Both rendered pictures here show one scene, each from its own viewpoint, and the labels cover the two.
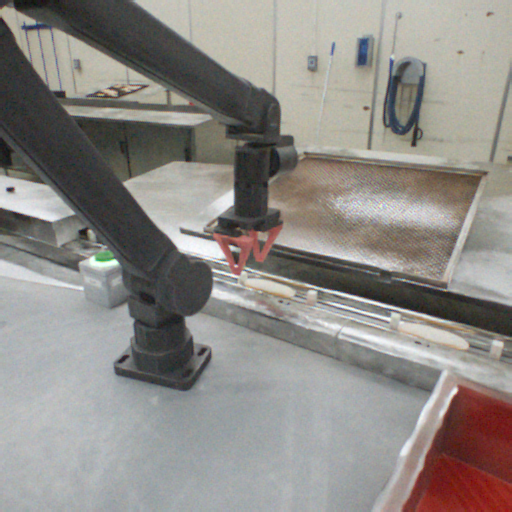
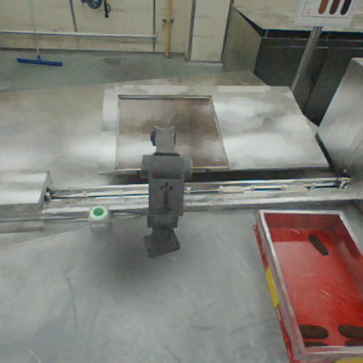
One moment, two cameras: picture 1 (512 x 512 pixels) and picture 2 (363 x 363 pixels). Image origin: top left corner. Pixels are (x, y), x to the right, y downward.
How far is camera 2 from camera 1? 0.70 m
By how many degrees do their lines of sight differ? 40
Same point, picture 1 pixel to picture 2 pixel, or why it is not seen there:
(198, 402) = (187, 250)
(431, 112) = not seen: outside the picture
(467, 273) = (231, 158)
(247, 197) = not seen: hidden behind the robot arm
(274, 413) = (211, 241)
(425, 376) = (241, 207)
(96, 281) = (101, 224)
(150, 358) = (167, 246)
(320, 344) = (204, 208)
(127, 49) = not seen: hidden behind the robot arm
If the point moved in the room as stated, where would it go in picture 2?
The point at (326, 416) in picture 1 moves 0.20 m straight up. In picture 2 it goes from (224, 233) to (234, 198)
